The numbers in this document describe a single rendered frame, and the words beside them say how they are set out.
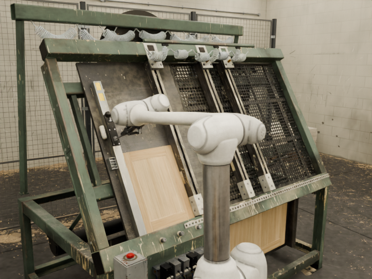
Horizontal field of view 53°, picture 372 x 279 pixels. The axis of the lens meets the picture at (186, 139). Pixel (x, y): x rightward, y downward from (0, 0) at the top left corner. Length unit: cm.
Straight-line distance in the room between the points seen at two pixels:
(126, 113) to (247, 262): 82
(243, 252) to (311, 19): 718
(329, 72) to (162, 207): 623
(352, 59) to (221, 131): 657
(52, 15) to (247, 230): 214
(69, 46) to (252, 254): 152
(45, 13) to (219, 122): 180
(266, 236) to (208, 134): 216
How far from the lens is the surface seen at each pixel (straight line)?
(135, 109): 173
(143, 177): 227
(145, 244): 215
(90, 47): 240
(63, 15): 288
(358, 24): 778
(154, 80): 254
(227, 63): 303
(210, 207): 140
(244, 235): 311
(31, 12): 280
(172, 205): 233
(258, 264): 163
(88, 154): 224
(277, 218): 340
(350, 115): 781
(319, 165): 348
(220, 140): 131
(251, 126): 142
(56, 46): 231
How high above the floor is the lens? 184
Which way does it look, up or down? 12 degrees down
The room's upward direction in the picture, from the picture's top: straight up
